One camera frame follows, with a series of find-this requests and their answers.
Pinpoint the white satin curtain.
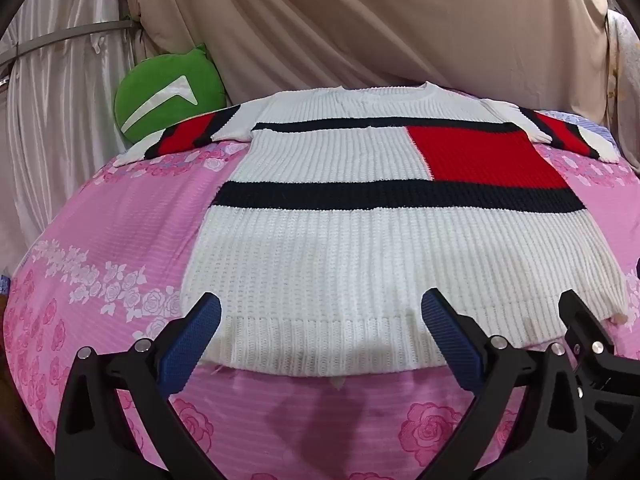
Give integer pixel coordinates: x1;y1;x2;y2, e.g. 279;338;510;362
0;0;146;271

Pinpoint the cream patterned curtain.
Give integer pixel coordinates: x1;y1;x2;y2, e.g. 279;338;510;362
606;7;640;173

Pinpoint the pink floral bedsheet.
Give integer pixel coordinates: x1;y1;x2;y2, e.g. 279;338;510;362
0;87;640;480

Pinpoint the green round cushion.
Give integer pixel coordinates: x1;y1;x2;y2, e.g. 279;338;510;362
114;44;228;147

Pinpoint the beige curtain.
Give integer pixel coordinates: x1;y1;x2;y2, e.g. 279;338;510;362
127;0;621;126

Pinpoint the grey curtain strap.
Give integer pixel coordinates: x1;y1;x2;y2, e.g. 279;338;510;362
0;19;136;68

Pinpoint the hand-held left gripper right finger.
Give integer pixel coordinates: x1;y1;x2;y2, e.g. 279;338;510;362
420;289;601;480

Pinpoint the white red black knit sweater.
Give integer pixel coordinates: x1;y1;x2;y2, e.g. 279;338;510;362
117;81;630;378

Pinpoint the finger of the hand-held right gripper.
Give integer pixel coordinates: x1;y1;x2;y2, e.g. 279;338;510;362
558;289;640;401

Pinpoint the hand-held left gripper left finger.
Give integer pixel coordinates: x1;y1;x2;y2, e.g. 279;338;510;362
54;291;223;480

